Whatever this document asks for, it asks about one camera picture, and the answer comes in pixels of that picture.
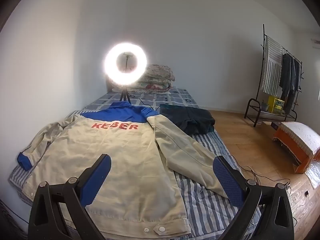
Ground blue checked blanket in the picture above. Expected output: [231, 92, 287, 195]
[82, 87, 200, 112]

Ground folded floral quilt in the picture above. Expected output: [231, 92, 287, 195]
[136, 64, 175, 92]

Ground yellow box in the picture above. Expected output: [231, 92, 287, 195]
[268, 95, 285, 114]

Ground flat cardboard box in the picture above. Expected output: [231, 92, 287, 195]
[262, 121, 278, 133]

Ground beige and blue jacket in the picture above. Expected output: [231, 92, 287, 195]
[17, 102, 247, 238]

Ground black clothes rack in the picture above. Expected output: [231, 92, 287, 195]
[244, 24, 304, 127]

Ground clear plastic sheet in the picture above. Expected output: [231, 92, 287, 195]
[307, 162, 320, 188]

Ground black ring light cable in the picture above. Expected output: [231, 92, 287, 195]
[130, 95, 160, 110]

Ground striped bed sheet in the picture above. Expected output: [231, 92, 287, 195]
[9, 110, 260, 240]

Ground dark hanging clothes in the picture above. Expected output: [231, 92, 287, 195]
[279, 53, 302, 114]

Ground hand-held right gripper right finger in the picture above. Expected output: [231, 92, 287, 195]
[212, 156, 295, 240]

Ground black floor cable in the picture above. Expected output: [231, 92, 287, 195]
[230, 155, 292, 188]

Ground dark green folded garment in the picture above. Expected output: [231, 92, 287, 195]
[159, 104, 216, 134]

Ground striped hanging towel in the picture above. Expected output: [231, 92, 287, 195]
[260, 35, 284, 97]

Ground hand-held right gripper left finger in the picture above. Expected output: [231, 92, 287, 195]
[28, 153, 112, 240]

